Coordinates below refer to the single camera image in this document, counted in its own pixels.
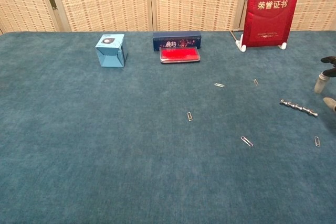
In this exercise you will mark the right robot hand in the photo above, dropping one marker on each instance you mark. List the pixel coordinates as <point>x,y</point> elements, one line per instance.
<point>321,83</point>

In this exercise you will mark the paperclip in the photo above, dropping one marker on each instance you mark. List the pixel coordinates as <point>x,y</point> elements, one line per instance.
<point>317,141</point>
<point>246,141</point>
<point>219,85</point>
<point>256,82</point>
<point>189,116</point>

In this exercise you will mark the red certificate folder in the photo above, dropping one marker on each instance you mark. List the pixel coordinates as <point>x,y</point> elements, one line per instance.
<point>270,19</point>

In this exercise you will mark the white display stand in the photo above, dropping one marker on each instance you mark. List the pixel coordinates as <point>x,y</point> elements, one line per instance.
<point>242,46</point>

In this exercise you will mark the red ink pad case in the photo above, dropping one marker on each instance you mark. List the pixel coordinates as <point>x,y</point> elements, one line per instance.
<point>179,54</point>

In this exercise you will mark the dark blue long box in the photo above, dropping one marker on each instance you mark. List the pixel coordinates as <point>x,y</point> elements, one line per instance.
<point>178,36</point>

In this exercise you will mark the blue felt table cloth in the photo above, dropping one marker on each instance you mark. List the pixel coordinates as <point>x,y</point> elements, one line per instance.
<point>131,142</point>

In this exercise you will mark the light blue cardboard box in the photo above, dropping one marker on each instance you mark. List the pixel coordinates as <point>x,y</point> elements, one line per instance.
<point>110,53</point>

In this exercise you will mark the dark metal screen hinge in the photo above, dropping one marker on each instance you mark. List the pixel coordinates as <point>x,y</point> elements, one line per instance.
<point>52,3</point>

